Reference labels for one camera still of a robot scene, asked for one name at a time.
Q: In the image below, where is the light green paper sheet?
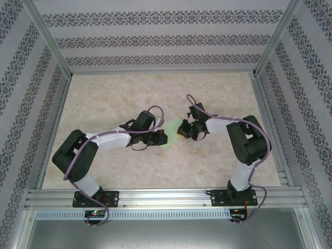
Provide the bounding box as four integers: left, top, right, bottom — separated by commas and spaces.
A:
159, 118, 183, 150

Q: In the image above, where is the left circuit board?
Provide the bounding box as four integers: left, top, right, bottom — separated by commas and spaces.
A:
85, 210, 107, 218

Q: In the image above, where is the aluminium mounting rail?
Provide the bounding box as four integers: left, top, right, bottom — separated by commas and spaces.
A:
24, 187, 308, 208

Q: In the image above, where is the aluminium right side rail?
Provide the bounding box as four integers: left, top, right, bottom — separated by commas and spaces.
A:
250, 72, 296, 188

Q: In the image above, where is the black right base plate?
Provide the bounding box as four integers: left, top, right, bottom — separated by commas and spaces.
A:
210, 189, 258, 208

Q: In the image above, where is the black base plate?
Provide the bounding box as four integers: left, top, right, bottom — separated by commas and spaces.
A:
73, 190, 120, 208
210, 189, 258, 208

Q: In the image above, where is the slotted grey cable duct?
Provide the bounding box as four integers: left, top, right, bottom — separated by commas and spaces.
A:
35, 209, 231, 220

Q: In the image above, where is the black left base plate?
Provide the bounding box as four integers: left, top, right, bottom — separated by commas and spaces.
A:
73, 190, 120, 208

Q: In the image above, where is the aluminium left side rail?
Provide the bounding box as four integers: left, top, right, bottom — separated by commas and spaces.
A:
36, 75, 73, 190

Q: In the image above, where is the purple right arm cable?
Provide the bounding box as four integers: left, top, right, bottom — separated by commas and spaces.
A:
186, 93, 273, 226

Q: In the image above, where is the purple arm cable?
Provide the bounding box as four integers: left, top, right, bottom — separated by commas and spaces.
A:
186, 93, 273, 226
63, 105, 167, 228

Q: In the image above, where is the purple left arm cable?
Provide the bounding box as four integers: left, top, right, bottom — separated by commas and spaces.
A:
63, 105, 167, 228

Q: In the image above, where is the aluminium right frame post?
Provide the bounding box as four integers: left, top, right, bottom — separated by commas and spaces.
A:
253, 0, 304, 77

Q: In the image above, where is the aluminium frame post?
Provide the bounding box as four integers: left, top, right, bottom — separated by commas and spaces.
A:
253, 0, 304, 77
23, 0, 73, 77

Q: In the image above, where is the aluminium left frame post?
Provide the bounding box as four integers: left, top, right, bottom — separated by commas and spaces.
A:
23, 0, 73, 77

